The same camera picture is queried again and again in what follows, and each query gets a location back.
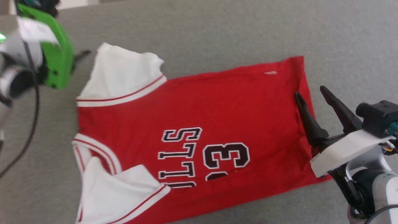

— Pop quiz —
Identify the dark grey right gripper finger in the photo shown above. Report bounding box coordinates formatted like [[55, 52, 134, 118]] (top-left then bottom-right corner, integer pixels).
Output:
[[320, 86, 363, 135], [294, 91, 330, 147]]

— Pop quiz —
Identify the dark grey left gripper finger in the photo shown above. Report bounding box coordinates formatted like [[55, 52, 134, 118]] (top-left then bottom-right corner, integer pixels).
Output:
[[73, 49, 92, 63]]

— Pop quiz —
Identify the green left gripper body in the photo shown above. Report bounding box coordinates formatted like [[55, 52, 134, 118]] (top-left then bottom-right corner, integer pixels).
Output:
[[17, 3, 75, 91]]

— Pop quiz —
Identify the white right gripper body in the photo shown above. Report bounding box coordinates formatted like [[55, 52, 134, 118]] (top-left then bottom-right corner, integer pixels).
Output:
[[309, 129, 396, 179]]

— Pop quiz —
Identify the red and white basketball jersey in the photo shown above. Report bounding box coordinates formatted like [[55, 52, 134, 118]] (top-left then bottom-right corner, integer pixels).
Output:
[[71, 42, 332, 224]]

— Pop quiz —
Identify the grey fabric sofa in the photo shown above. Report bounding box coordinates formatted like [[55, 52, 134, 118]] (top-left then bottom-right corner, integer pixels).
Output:
[[0, 0, 398, 224]]

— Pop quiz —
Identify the left arm cable, teal plug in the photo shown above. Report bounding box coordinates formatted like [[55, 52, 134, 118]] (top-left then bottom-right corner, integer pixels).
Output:
[[0, 40, 41, 180]]

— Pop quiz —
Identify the arm cable, teal plug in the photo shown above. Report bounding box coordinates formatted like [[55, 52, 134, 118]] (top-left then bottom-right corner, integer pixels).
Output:
[[0, 40, 41, 180], [381, 122, 398, 155]]

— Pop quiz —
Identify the right arm cable, teal plug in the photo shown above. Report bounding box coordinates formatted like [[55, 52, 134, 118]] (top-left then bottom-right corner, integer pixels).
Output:
[[381, 122, 398, 155]]

